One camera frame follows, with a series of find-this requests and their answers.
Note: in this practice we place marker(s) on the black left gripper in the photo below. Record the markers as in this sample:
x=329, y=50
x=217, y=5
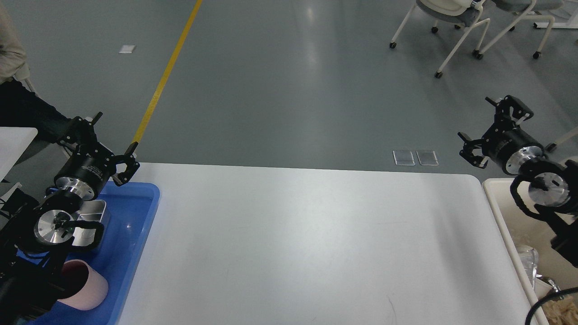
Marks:
x=88, y=170

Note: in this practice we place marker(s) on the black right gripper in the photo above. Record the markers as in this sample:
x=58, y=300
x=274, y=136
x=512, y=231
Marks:
x=505, y=143

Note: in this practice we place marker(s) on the steel rectangular container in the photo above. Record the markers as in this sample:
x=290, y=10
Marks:
x=92, y=211

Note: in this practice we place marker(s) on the pink plastic mug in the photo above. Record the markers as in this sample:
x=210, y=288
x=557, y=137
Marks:
x=84, y=287

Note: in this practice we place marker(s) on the aluminium foil tray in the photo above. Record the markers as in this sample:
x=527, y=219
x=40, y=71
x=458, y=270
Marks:
x=542, y=285

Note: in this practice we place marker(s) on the brown paper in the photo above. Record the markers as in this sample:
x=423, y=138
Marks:
x=561, y=312

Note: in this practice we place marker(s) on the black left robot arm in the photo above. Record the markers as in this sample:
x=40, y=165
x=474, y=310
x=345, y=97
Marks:
x=38, y=236

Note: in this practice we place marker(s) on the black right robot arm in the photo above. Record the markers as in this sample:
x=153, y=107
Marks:
x=542, y=189

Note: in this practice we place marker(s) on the blue plastic tray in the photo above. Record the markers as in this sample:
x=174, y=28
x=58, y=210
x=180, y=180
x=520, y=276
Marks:
x=132, y=209

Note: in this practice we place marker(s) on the right floor socket plate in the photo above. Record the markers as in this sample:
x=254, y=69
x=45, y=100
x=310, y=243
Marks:
x=427, y=157

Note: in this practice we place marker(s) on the floor socket plate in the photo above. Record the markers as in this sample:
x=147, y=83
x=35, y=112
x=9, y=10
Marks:
x=403, y=157
x=427, y=157

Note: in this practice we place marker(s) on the white chair leg right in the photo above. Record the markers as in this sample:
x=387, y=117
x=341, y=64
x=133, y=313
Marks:
x=560, y=140

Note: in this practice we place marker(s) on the white side table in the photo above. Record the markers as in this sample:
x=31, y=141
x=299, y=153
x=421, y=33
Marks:
x=13, y=142

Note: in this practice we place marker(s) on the left floor socket plate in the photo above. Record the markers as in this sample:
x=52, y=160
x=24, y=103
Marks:
x=403, y=157

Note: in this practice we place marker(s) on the person in beige sweater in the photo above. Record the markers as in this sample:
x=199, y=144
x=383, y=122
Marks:
x=20, y=107

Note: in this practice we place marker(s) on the beige plastic bin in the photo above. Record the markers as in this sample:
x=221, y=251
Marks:
x=518, y=229

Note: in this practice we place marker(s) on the white grey office chair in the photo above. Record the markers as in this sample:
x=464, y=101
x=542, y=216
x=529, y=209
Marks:
x=465, y=14

